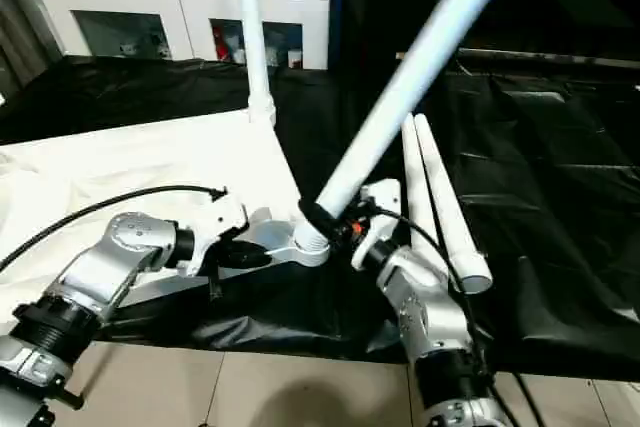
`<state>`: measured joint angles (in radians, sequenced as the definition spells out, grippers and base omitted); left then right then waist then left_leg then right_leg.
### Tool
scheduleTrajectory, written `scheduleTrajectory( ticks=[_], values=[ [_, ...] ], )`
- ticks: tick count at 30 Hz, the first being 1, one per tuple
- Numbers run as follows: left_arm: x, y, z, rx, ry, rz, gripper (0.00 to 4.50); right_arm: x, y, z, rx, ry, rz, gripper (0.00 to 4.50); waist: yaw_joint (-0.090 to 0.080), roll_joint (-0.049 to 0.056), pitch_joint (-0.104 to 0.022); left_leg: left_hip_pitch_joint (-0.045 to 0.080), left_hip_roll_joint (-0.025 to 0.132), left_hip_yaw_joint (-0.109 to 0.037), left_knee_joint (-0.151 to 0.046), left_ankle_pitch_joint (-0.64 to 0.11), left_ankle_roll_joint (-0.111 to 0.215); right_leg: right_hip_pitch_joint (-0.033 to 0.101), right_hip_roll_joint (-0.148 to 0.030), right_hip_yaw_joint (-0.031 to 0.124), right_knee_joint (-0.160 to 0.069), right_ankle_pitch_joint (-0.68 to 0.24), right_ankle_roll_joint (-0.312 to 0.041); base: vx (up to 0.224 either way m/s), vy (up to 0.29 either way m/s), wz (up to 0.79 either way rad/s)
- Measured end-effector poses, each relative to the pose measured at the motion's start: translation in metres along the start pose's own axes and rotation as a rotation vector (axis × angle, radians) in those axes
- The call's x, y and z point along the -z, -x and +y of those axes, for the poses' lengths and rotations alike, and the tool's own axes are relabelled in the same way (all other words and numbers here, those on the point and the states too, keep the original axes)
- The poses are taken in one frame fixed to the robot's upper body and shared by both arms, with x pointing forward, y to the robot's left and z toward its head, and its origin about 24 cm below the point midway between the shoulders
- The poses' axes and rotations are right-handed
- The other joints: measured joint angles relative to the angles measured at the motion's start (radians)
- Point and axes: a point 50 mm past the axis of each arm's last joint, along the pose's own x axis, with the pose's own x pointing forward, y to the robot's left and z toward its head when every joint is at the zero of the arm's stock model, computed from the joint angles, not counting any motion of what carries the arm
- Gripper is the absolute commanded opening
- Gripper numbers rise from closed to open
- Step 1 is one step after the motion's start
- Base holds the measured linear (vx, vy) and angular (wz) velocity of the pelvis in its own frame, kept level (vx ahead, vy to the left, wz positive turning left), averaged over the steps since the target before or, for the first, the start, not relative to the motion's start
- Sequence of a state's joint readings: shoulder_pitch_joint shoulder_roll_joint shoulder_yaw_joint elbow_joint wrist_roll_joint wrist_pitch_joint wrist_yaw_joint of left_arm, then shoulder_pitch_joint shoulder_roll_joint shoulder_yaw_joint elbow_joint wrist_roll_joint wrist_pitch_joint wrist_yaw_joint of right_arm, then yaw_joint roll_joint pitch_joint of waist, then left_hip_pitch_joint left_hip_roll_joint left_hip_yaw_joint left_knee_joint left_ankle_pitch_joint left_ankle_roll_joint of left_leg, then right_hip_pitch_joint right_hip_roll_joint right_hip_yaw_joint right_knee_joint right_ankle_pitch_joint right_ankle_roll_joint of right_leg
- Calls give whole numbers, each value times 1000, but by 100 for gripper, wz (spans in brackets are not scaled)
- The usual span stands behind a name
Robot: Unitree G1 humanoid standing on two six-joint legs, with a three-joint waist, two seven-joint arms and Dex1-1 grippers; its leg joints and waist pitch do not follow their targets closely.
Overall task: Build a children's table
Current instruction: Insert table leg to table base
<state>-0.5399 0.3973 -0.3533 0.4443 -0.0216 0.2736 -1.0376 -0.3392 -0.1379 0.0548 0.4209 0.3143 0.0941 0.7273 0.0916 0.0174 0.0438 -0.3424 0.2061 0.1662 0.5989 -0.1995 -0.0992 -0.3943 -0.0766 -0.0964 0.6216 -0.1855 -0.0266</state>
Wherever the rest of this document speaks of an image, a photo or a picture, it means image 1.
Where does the white plastic table top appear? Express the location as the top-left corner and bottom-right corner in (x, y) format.
(0, 110), (333, 340)

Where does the white plastic table leg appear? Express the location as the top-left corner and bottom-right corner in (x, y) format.
(401, 115), (446, 248)
(292, 0), (528, 254)
(234, 0), (277, 128)
(412, 115), (494, 295)

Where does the red bottle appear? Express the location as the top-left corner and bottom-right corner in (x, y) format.
(212, 29), (231, 61)

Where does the black table mat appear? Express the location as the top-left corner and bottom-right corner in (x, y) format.
(0, 55), (640, 383)

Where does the silver metal rod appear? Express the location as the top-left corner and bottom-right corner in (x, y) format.
(455, 45), (640, 70)

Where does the grey curtain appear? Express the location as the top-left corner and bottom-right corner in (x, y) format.
(0, 0), (66, 98)

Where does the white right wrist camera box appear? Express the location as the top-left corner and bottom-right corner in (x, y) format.
(349, 179), (404, 271)

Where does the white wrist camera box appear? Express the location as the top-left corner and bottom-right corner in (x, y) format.
(185, 193), (251, 276)
(349, 179), (404, 271)

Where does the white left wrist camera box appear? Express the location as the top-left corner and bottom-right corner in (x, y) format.
(185, 193), (251, 276)

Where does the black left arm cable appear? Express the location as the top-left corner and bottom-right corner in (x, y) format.
(0, 185), (229, 273)

